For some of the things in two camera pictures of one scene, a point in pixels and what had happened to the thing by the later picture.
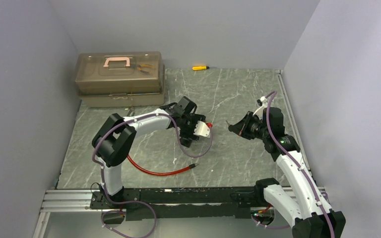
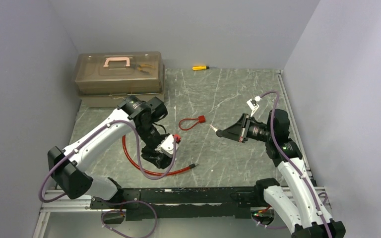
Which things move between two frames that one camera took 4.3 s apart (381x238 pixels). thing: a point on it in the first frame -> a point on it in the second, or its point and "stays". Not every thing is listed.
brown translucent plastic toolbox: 121,79 stays
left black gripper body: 188,132 -> 156,157
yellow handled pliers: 140,66 stays
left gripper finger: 187,141 -> 157,158
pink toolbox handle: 117,59 stays
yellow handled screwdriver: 198,68 stays
